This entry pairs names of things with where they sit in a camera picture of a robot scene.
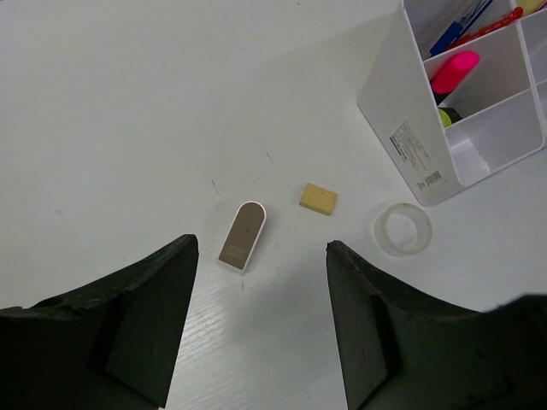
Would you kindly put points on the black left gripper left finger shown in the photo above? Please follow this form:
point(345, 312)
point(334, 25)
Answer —
point(110, 344)

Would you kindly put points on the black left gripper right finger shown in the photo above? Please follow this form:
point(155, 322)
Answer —
point(400, 348)

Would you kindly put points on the black yellow highlighter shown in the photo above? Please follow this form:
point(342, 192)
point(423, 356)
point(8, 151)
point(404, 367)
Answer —
point(448, 116)

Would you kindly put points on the black pink highlighter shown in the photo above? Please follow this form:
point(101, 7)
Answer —
point(452, 73)

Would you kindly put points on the red pen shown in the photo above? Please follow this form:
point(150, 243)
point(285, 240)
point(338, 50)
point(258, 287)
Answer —
point(508, 19)

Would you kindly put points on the pastel yellow highlighter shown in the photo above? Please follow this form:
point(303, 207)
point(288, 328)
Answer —
point(530, 6)

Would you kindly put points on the clear tape roll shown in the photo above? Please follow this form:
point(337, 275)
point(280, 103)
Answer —
point(403, 230)

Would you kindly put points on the small yellow eraser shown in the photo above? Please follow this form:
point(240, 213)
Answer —
point(318, 199)

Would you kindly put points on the pink white stapler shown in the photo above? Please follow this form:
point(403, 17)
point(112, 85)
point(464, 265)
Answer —
point(243, 235)

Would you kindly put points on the white left organizer container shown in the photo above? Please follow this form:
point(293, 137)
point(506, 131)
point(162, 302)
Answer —
point(457, 91)

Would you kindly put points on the white organizer container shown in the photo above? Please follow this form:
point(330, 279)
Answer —
point(457, 91)
point(533, 29)

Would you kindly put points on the white right organizer container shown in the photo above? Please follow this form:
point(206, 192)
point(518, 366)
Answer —
point(533, 29)

